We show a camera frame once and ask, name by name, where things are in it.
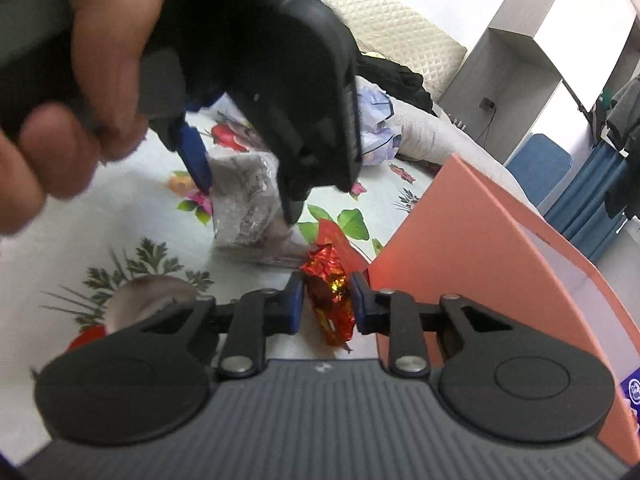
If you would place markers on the person's left hand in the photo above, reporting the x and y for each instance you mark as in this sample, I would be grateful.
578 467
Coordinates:
115 35

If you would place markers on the small bottles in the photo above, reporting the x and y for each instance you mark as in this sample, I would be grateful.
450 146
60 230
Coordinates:
460 124

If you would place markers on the black hanging coat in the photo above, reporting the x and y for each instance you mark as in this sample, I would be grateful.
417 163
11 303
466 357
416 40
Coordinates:
625 125

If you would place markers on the blue white plastic bag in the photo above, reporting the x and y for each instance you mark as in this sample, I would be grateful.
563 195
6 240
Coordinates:
375 120

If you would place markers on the blue curtain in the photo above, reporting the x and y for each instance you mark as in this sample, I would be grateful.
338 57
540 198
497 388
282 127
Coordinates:
585 205

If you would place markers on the cream padded headboard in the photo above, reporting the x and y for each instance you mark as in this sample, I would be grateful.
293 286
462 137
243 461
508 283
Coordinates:
390 20

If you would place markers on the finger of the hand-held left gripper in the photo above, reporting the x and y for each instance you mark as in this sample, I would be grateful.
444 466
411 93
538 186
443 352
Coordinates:
195 160
292 205

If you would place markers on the blue chair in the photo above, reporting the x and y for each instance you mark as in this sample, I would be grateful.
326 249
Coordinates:
542 160

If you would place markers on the pink cardboard box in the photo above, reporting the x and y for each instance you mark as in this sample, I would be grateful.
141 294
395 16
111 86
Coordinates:
450 240

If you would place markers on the purple snack packet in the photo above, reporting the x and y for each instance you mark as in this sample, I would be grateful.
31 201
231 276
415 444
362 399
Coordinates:
631 395

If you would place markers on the blue floral bed sheet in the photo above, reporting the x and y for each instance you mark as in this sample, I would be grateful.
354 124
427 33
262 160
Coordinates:
125 210

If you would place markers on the grey quilt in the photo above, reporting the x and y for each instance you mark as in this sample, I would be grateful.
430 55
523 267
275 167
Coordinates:
450 135

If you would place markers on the red foil snack packet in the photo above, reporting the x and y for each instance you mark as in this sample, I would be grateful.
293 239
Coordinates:
327 285

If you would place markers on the black jacket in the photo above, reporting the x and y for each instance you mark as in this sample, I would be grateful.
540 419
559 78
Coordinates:
400 80

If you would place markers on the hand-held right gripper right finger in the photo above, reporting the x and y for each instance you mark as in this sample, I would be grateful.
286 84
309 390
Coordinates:
357 305

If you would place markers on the silver snack packet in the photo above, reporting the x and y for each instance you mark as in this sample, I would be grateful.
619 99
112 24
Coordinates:
245 210

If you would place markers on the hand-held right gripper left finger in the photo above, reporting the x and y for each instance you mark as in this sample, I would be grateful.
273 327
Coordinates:
295 305

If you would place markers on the white wardrobe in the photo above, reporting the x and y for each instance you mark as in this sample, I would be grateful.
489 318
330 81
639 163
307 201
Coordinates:
515 70

